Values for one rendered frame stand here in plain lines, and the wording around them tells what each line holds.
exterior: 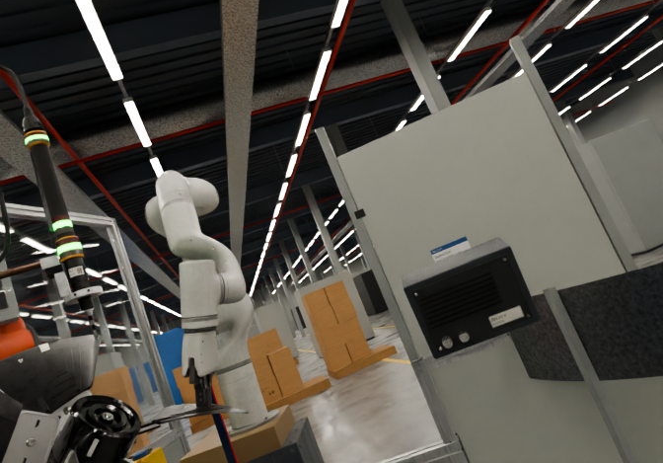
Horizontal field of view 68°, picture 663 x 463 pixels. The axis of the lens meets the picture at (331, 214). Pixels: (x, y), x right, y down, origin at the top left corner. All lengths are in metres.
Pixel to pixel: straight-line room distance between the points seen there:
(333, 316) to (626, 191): 5.82
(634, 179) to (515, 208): 7.99
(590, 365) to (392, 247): 1.07
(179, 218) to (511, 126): 1.94
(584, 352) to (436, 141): 1.25
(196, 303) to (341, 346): 8.05
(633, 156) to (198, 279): 10.06
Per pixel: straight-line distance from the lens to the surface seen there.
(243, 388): 1.65
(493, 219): 2.68
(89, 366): 1.15
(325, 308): 9.11
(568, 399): 2.81
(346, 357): 9.19
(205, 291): 1.18
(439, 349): 1.20
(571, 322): 2.35
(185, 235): 1.27
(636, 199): 10.49
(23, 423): 0.99
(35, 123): 1.21
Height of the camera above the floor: 1.26
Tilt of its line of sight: 10 degrees up
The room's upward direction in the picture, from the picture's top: 22 degrees counter-clockwise
